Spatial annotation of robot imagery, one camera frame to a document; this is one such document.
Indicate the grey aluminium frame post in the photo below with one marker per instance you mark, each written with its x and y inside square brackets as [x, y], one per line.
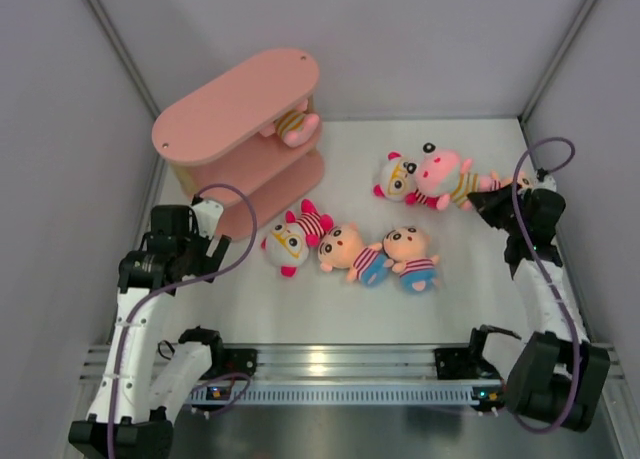
[577, 23]

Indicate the white slotted cable duct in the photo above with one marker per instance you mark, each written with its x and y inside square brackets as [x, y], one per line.
[334, 394]

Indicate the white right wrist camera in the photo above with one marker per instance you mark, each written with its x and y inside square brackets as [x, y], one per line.
[544, 180]

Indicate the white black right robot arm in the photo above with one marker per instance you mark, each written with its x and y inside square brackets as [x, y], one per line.
[557, 375]

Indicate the peach boy plush blue pants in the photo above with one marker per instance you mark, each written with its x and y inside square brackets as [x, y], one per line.
[522, 181]

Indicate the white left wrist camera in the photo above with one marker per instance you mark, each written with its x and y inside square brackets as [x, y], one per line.
[207, 213]

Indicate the white panda plush yellow glasses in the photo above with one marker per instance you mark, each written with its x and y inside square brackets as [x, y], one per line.
[395, 180]

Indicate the grey left frame post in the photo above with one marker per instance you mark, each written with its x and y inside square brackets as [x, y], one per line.
[102, 17]

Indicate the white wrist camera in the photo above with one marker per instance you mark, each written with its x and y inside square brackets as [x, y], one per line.
[544, 180]
[207, 213]

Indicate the pink hippo plush striped shirt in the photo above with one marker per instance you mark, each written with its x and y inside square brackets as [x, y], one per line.
[445, 175]

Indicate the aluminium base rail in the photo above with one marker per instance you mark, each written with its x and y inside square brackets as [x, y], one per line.
[350, 361]

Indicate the pink three-tier wooden shelf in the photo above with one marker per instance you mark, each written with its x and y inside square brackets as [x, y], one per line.
[211, 139]

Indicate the peach boy plush striped shirt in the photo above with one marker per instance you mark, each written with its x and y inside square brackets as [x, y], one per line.
[408, 248]

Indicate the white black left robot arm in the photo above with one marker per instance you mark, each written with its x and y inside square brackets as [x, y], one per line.
[135, 407]

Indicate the white panda plush pink limbs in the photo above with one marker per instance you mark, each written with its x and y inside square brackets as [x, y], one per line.
[288, 244]

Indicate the peach boy plush blue shorts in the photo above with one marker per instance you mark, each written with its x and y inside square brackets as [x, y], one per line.
[343, 248]

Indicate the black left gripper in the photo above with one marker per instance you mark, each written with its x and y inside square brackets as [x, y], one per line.
[205, 264]

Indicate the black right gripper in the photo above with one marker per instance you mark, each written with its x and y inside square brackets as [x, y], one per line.
[486, 203]

